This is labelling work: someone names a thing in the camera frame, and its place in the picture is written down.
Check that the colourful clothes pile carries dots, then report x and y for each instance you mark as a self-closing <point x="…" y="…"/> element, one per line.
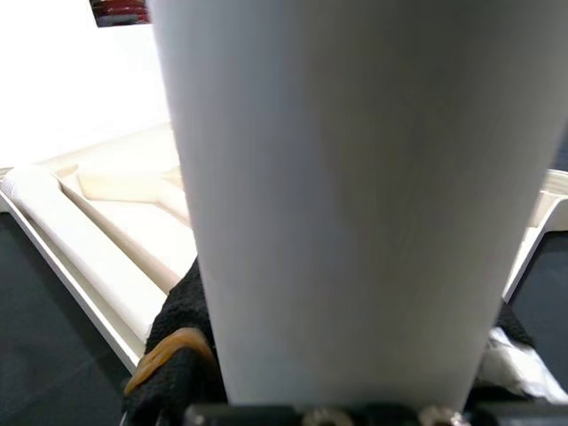
<point x="120" y="11"/>

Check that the brown rubber band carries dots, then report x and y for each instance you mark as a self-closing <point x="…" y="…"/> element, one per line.
<point x="177" y="339"/>

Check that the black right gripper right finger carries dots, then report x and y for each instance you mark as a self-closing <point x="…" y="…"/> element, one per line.
<point x="510" y="326"/>

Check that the black cloth cover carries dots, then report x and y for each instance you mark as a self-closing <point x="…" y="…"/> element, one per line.
<point x="44" y="355"/>

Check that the white plastic table top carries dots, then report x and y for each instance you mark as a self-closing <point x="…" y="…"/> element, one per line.
<point x="133" y="248"/>

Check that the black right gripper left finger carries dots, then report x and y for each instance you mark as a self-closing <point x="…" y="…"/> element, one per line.
<point x="182" y="381"/>

